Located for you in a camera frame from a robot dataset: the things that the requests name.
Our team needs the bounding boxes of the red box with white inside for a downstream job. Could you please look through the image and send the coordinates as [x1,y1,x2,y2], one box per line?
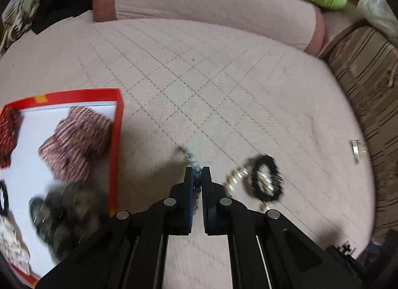
[0,88,125,285]

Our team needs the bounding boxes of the grey brown scrunchie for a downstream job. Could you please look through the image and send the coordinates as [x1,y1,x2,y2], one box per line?
[29,182,109,261]

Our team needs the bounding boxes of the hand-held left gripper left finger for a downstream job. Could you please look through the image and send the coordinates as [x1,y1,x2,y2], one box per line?
[36,166,195,289]

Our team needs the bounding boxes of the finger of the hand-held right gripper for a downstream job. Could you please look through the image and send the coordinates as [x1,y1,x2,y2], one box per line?
[325,242,370,280]

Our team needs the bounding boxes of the red dotted scrunchie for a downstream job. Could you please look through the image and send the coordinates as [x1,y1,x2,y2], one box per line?
[0,107,20,168]

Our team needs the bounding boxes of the black lace scrunchie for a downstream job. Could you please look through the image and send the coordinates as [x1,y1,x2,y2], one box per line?
[0,180,10,216]

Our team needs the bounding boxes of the beige striped cushion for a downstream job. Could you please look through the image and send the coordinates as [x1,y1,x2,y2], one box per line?
[320,23,398,240]

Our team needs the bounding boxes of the black bead bracelet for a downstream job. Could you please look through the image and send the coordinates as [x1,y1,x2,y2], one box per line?
[249,154,285,201]

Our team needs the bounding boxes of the gold hair clip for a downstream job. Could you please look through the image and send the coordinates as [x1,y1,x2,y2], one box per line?
[349,140,369,163]

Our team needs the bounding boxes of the floral patterned cloth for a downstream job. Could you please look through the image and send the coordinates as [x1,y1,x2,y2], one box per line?
[0,0,56,56]

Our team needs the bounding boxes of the pink striped scrunchie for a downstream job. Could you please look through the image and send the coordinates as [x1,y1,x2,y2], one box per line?
[38,105,112,182]

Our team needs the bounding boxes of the white dotted scrunchie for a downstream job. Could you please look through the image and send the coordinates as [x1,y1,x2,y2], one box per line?
[0,214,32,274]

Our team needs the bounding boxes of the pearl bracelet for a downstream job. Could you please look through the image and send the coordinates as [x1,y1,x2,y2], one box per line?
[224,165,274,212]

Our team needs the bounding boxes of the grey bead bracelet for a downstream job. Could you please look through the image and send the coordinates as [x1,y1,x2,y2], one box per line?
[175,146,202,215]

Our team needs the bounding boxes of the white cloth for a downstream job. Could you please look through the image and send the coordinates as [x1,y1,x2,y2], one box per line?
[357,0,398,44]

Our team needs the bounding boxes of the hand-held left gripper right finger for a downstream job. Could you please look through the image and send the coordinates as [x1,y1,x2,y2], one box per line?
[200,166,364,289]

